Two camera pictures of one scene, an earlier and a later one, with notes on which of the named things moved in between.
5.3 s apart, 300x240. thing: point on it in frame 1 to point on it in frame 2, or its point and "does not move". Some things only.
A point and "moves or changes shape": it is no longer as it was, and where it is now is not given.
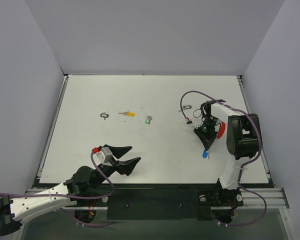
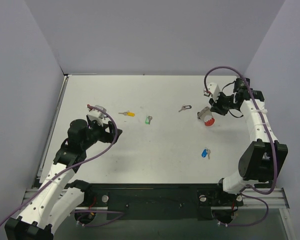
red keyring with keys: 221,130 moves or changes shape
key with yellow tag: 127,113 does not move
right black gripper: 205,130 to 220,103
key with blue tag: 205,154 does not move
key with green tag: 148,118 does not move
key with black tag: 185,107 does not move
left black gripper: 114,163 to 106,132
